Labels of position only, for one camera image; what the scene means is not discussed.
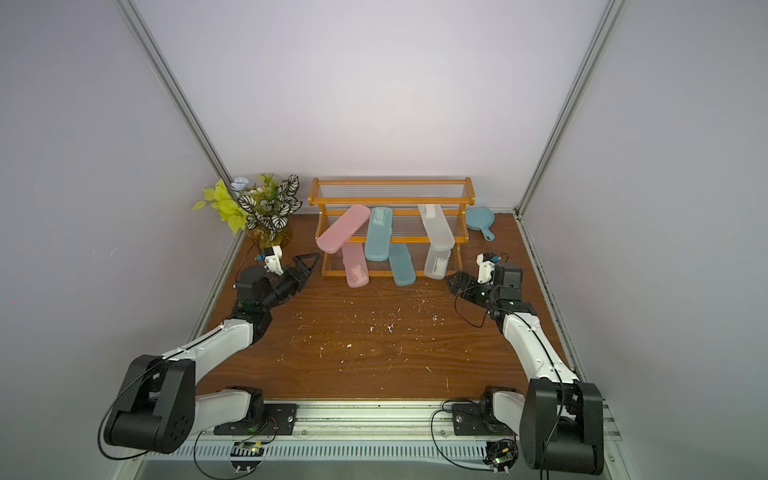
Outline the aluminium rail frame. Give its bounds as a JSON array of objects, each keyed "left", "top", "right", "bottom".
[{"left": 127, "top": 399, "right": 623, "bottom": 463}]

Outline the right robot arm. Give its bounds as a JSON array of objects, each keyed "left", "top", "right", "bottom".
[{"left": 446, "top": 261, "right": 605, "bottom": 475}]

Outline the short pink pencil case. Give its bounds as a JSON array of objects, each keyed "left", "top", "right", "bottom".
[{"left": 342, "top": 243, "right": 370, "bottom": 288}]

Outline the short clear white pencil case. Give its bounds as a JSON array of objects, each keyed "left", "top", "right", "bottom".
[{"left": 423, "top": 245, "right": 451, "bottom": 280}]

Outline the circuit board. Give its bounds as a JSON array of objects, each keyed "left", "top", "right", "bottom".
[
  {"left": 230, "top": 441, "right": 265, "bottom": 477},
  {"left": 483, "top": 438, "right": 519, "bottom": 475}
]

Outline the short teal pencil case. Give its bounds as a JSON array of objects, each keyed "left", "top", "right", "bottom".
[{"left": 388, "top": 243, "right": 416, "bottom": 287}]

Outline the long pink pencil case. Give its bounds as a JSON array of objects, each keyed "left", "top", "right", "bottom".
[{"left": 316, "top": 204, "right": 371, "bottom": 254}]

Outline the right circuit board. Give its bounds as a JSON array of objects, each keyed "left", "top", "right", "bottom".
[{"left": 483, "top": 438, "right": 519, "bottom": 475}]

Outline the potted plant in glass vase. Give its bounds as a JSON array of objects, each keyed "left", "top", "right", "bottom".
[{"left": 192, "top": 174, "right": 303, "bottom": 249}]

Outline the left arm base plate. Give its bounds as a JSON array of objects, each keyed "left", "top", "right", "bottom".
[{"left": 213, "top": 403, "right": 298, "bottom": 436}]

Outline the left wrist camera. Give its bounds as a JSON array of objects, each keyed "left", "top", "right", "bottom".
[{"left": 257, "top": 245, "right": 284, "bottom": 276}]

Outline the orange wooden three-tier shelf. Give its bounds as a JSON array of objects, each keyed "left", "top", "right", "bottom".
[{"left": 308, "top": 177, "right": 476, "bottom": 277}]

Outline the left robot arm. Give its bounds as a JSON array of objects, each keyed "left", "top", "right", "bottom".
[{"left": 97, "top": 253, "right": 322, "bottom": 457}]

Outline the long clear white pencil case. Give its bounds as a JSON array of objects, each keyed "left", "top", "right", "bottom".
[{"left": 418, "top": 204, "right": 455, "bottom": 251}]

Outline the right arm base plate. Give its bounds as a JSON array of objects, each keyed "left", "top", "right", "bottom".
[{"left": 445, "top": 400, "right": 515, "bottom": 438}]

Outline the left circuit board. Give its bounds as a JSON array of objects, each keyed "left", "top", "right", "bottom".
[{"left": 230, "top": 441, "right": 265, "bottom": 477}]

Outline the long teal pencil case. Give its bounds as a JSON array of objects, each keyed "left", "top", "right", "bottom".
[{"left": 364, "top": 206, "right": 393, "bottom": 262}]

